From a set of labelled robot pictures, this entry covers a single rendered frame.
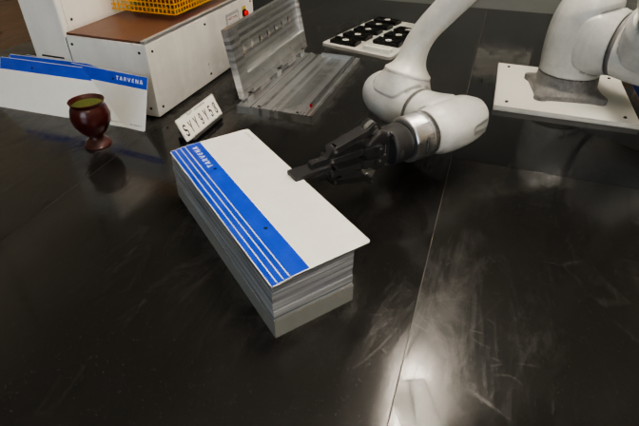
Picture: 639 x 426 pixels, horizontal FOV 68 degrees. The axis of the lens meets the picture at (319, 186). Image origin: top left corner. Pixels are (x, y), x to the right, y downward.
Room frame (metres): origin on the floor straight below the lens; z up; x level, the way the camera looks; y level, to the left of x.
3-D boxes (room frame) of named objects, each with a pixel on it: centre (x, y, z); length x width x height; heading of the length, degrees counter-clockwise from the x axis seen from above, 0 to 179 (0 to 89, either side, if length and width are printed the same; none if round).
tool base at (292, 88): (1.30, 0.04, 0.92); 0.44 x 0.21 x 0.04; 160
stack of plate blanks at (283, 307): (0.62, 0.11, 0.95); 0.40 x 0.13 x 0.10; 32
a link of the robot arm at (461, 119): (0.88, -0.26, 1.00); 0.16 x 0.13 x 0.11; 123
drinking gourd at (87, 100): (0.96, 0.51, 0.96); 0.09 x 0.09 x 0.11
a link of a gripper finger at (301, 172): (0.68, 0.02, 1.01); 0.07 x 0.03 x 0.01; 123
